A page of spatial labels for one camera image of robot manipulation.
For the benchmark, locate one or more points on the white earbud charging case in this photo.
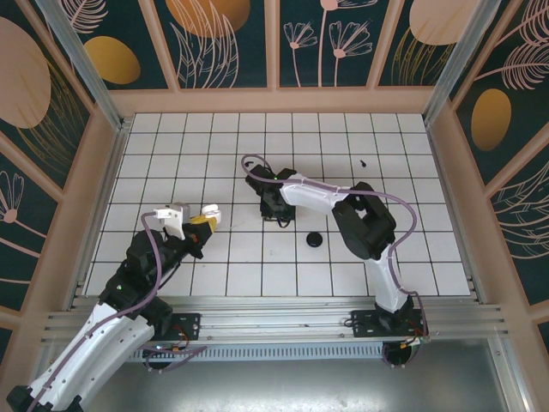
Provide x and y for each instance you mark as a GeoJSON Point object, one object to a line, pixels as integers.
{"type": "Point", "coordinates": [212, 210]}

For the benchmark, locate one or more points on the black earbud charging case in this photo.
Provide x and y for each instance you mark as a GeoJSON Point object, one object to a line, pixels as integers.
{"type": "Point", "coordinates": [314, 239]}

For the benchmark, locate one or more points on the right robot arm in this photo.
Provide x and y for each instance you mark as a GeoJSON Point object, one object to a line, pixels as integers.
{"type": "Point", "coordinates": [377, 227]}

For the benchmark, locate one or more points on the grey metal sheet panel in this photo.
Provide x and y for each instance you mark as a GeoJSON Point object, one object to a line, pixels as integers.
{"type": "Point", "coordinates": [274, 386]}

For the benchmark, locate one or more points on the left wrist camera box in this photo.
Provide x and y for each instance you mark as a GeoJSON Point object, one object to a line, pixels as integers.
{"type": "Point", "coordinates": [173, 216]}

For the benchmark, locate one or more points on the aluminium side rail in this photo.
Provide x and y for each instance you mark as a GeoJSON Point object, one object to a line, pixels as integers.
{"type": "Point", "coordinates": [448, 193]}
{"type": "Point", "coordinates": [104, 193]}

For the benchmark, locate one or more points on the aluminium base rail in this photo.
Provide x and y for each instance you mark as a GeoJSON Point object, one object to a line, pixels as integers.
{"type": "Point", "coordinates": [274, 317]}

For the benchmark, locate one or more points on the aluminium corner post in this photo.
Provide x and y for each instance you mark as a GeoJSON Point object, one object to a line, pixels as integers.
{"type": "Point", "coordinates": [88, 68]}
{"type": "Point", "coordinates": [463, 60]}

